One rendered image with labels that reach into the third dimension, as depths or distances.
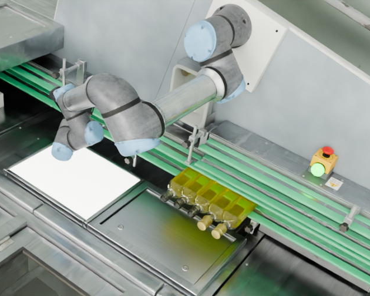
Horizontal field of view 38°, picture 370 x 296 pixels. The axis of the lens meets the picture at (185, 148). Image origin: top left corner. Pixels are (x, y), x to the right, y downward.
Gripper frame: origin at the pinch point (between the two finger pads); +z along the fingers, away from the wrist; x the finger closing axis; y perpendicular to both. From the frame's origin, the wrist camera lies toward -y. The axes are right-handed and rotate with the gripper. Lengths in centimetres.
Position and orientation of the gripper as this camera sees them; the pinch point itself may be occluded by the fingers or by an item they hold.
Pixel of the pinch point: (80, 83)
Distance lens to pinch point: 211.4
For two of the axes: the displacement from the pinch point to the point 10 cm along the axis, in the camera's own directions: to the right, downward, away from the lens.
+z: 1.1, -7.5, 6.5
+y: 7.0, 5.2, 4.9
